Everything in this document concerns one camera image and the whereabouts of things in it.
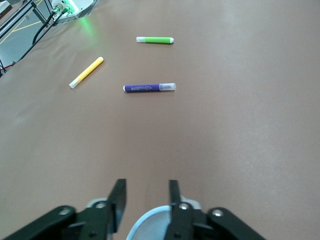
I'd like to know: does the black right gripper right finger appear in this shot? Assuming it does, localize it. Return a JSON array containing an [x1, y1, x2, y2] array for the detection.
[[164, 179, 268, 240]]

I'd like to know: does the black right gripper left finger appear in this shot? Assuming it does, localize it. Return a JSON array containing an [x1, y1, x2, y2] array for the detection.
[[0, 178, 128, 240]]

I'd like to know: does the translucent blue plastic cup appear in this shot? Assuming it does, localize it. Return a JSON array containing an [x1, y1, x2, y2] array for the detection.
[[125, 204, 209, 240]]

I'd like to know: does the brown table cover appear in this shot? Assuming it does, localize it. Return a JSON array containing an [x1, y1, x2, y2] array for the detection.
[[0, 0, 320, 240]]

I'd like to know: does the purple marker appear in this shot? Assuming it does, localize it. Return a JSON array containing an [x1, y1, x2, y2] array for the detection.
[[122, 82, 177, 94]]

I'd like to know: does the yellow marker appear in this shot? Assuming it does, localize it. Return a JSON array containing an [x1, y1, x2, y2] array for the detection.
[[68, 56, 105, 90]]

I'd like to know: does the green marker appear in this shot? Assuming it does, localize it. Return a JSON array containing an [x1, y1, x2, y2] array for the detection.
[[135, 36, 175, 46]]

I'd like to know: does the black cable across table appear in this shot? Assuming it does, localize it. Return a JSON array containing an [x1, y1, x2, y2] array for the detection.
[[31, 9, 56, 44]]

